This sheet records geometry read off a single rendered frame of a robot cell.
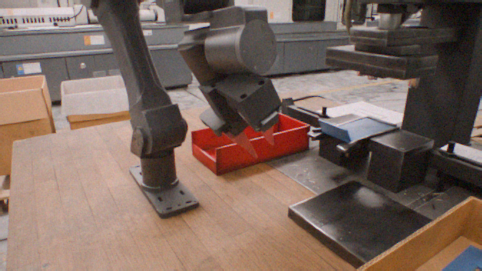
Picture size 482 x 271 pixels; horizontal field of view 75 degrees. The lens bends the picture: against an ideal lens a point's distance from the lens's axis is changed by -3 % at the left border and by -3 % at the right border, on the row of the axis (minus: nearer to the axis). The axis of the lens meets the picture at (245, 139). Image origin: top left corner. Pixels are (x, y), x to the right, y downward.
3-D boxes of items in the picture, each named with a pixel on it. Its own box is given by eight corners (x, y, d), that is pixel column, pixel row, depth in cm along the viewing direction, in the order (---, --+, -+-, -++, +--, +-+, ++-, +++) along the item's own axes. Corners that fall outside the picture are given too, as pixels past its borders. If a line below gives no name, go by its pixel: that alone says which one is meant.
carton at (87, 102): (67, 133, 297) (56, 79, 278) (133, 122, 324) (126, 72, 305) (70, 163, 240) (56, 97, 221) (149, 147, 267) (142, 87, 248)
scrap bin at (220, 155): (191, 155, 75) (190, 130, 73) (277, 133, 87) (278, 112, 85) (216, 176, 65) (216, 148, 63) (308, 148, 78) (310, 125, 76)
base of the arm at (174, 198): (156, 129, 68) (123, 135, 64) (198, 165, 52) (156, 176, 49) (160, 163, 71) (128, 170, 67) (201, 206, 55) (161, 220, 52)
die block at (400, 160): (318, 155, 75) (320, 125, 72) (347, 145, 80) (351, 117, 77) (395, 193, 59) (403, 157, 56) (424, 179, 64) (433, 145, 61)
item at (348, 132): (316, 132, 64) (318, 118, 63) (366, 119, 72) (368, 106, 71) (344, 145, 59) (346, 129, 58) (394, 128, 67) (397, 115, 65)
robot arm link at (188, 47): (252, 62, 42) (227, 13, 38) (225, 89, 39) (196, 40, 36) (219, 63, 47) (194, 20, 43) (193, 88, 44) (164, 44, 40)
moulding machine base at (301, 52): (248, 82, 563) (249, 23, 526) (222, 72, 645) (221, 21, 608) (435, 60, 816) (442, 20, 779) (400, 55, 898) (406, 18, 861)
